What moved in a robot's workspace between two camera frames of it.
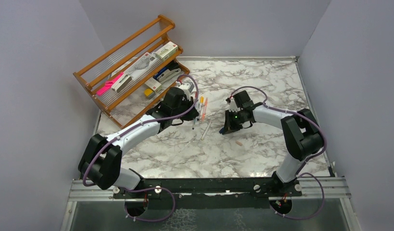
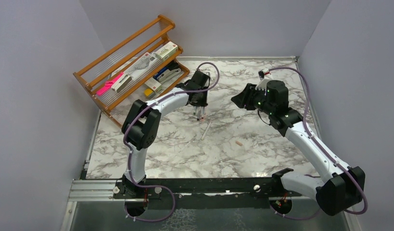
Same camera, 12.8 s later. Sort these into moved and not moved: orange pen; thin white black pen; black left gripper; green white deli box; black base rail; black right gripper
Moved: black right gripper; black left gripper
Not moved: green white deli box; orange pen; thin white black pen; black base rail
